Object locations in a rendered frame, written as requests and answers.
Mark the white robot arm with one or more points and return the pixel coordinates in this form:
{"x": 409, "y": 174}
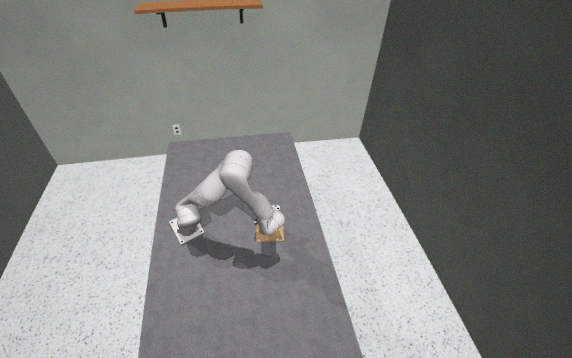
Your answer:
{"x": 234, "y": 175}

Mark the tan flat mat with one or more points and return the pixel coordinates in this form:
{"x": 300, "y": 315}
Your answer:
{"x": 276, "y": 236}

